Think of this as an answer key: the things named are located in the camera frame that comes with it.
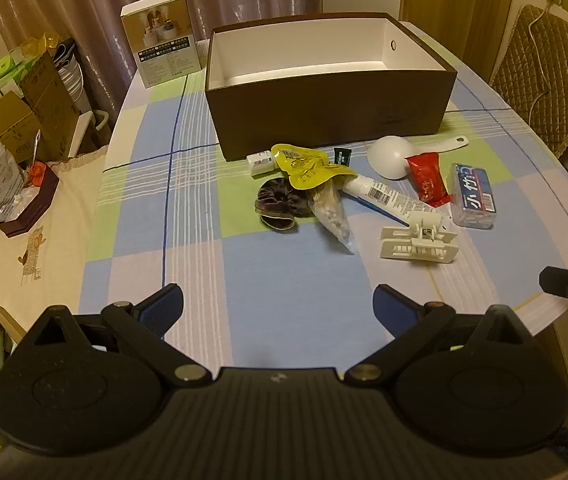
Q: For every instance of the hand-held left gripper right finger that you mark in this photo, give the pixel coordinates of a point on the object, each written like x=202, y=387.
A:
x=391, y=307

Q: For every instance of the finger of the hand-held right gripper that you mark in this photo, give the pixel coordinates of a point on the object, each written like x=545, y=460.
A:
x=561, y=282

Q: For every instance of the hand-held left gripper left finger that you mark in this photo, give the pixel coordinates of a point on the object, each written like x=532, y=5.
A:
x=163, y=306

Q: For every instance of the white plastic hair clip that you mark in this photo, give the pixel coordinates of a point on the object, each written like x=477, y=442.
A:
x=414, y=247

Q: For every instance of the white cream tube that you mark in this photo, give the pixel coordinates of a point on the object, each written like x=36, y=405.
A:
x=384, y=195

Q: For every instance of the bag of cotton swabs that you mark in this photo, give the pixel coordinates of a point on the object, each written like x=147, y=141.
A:
x=331, y=210

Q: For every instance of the blue label floss pick box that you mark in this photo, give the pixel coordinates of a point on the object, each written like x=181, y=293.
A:
x=474, y=195

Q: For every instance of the red snack packet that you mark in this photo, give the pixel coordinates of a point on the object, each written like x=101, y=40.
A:
x=426, y=180

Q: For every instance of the white plastic rice spoon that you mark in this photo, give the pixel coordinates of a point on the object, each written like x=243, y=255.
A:
x=389, y=157

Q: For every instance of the dark purple scrunchie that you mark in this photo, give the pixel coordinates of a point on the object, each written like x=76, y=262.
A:
x=279, y=200

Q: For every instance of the small black sachet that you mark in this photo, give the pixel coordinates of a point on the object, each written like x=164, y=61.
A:
x=342, y=156

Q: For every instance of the yellow pouch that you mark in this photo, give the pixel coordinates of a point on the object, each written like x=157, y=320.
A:
x=304, y=165

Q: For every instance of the plaid tablecloth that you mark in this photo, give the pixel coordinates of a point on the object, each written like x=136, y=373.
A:
x=188, y=260

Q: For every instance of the quilted brown chair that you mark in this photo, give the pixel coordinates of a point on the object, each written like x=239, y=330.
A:
x=539, y=85

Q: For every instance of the dark red tray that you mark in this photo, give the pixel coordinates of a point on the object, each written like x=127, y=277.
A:
x=28, y=210

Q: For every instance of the orange small object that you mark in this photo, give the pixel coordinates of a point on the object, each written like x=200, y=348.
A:
x=37, y=173

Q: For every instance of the white plastic stool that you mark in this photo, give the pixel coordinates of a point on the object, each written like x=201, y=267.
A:
x=88, y=132

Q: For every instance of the tall brown cardboard box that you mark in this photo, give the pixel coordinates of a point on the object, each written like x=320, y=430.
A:
x=51, y=105

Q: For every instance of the small brown cardboard box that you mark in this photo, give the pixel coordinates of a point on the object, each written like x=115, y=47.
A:
x=8, y=125

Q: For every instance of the stack of white bowls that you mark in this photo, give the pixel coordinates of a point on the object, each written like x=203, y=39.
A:
x=71, y=75

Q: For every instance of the white and gold product box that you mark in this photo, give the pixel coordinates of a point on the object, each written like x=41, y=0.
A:
x=163, y=45

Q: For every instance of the green tissue packs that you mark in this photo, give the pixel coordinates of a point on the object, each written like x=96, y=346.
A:
x=11, y=65

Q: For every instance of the yellow plastic bag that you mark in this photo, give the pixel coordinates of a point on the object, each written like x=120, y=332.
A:
x=43, y=44

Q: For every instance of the mauve curtain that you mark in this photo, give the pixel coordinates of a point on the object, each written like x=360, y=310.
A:
x=88, y=10

